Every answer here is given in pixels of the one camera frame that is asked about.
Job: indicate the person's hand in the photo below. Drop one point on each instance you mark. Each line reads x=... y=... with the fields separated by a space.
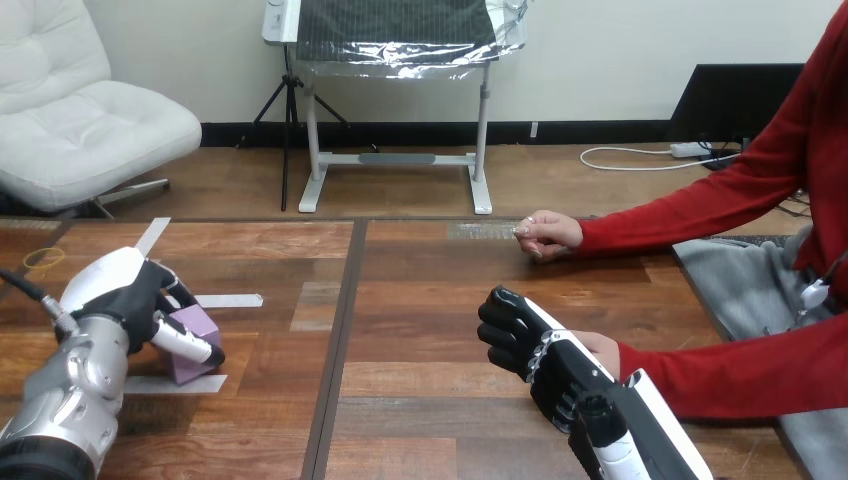
x=553 y=235
x=604 y=351

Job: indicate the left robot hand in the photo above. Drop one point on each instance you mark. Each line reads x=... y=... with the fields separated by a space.
x=126 y=298

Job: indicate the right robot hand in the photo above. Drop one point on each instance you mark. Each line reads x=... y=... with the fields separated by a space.
x=570 y=371

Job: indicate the purple block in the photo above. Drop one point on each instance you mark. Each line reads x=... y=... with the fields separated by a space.
x=199 y=324

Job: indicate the person's forearm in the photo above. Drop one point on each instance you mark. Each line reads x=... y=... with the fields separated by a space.
x=682 y=212
x=729 y=378

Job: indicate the person's body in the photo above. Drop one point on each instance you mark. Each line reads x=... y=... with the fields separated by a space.
x=828 y=132

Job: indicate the white power strip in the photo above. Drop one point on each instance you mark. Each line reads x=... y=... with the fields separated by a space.
x=690 y=150

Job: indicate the white cushioned chair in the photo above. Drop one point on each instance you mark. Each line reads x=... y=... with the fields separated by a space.
x=79 y=132

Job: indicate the white desk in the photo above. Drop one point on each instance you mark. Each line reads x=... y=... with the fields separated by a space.
x=397 y=159

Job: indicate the dark screen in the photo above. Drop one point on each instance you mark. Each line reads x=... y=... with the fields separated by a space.
x=729 y=99

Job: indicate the foil sheet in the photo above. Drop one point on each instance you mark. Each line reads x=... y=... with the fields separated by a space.
x=411 y=56

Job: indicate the black tripod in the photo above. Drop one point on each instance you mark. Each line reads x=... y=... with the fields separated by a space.
x=287 y=132

